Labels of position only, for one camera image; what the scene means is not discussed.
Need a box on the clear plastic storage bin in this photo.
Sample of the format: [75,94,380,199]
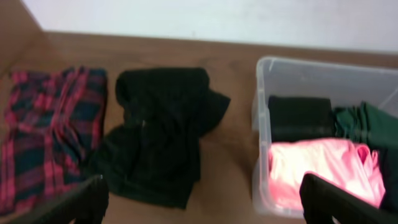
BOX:
[252,57,397,220]

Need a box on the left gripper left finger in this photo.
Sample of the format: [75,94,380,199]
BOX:
[7,175,109,224]

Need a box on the navy taped garment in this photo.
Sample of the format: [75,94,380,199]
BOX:
[379,148,397,213]

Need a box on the red navy plaid shirt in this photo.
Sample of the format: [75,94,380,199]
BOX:
[1,67,108,215]

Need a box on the black taped garment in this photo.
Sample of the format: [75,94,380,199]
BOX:
[268,95,335,142]

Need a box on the pink garment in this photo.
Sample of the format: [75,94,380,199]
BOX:
[268,138,386,210]

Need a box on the green garment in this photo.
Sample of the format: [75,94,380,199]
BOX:
[333,102,397,150]

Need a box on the black crumpled garment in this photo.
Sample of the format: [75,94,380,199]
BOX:
[83,68,230,209]

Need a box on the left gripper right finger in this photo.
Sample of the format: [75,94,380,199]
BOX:
[299,174,397,224]

